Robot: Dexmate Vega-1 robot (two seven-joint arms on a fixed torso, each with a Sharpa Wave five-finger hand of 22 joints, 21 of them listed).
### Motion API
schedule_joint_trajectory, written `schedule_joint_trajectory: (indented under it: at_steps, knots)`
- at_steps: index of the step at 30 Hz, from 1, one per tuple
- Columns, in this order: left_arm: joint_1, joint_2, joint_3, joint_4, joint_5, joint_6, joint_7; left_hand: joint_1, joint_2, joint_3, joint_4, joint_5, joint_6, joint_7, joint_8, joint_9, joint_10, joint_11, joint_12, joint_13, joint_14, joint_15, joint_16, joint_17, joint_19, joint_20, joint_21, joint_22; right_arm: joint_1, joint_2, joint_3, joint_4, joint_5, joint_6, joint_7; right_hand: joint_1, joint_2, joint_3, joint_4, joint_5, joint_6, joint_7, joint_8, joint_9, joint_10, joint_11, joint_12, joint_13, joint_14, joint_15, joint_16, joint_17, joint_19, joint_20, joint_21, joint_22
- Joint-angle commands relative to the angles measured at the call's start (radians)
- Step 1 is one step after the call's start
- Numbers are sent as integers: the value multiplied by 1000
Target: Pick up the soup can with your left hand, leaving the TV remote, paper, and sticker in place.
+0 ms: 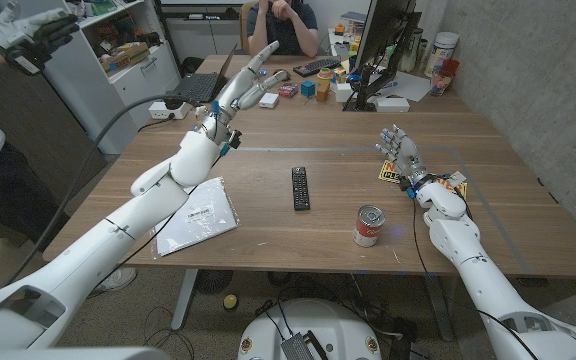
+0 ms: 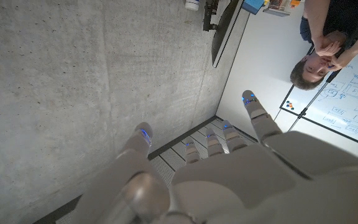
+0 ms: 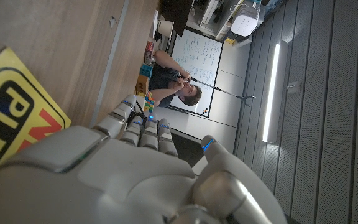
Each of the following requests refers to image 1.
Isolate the red white soup can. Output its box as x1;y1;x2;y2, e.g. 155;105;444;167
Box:
352;204;387;249

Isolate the white paper sheet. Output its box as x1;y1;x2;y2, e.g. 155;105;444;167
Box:
367;71;432;104

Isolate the seated person in dark shirt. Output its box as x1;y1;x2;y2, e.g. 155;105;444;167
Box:
245;0;320;59

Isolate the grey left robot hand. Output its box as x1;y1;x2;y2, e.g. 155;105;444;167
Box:
216;40;292;115

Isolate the white shelf cabinet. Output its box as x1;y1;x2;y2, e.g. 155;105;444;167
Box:
5;0;182;155

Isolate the white power strip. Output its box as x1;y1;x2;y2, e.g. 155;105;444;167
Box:
148;100;190;121

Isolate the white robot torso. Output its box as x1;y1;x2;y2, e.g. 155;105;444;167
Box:
0;346;172;360

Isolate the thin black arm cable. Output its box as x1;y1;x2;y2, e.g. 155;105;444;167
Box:
95;154;222;289
410;195;540;360

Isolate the yellow sticker with red letters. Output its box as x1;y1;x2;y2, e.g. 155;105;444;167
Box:
378;159;469;199

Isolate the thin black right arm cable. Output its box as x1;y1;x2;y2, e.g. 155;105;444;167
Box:
410;195;540;360

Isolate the grey finned electronics box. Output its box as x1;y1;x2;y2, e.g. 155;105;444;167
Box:
280;330;329;360

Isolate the black laptop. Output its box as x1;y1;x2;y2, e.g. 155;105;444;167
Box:
171;43;239;105

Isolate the white paper in plastic sleeve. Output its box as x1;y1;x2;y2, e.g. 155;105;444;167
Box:
150;176;241;259

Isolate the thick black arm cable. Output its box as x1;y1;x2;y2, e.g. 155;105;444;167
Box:
5;93;204;287

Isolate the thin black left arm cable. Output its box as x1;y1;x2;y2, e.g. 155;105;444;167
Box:
95;154;222;289

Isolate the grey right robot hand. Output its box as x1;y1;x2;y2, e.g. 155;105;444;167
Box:
374;124;429;189

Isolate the black monitor on stand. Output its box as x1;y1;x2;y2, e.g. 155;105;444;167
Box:
342;0;423;112

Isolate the black bag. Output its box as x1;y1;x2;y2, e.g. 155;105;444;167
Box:
181;56;205;77

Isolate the black TV remote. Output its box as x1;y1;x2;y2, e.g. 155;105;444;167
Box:
291;166;312;212

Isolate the black floor fan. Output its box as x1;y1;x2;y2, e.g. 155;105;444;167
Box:
195;269;234;295

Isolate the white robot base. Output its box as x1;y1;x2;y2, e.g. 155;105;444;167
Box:
237;298;383;360

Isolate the dark metal thermos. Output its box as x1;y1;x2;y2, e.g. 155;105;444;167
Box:
400;27;424;74

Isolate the white low cabinet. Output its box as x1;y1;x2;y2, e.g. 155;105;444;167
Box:
165;17;243;64

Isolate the white canister with label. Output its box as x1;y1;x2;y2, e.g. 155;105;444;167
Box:
424;31;460;79

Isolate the flat white box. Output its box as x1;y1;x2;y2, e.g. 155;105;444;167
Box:
375;96;411;113

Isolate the white cube box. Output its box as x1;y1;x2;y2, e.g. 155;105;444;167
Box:
335;82;354;104

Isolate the black keyboard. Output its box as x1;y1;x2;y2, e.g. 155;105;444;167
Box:
292;57;343;79

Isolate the black white teleoperation glove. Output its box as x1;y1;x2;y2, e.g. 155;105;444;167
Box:
0;2;80;76

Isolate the cardboard box on shelf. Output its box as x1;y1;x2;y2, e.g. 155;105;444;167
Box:
99;41;151;73

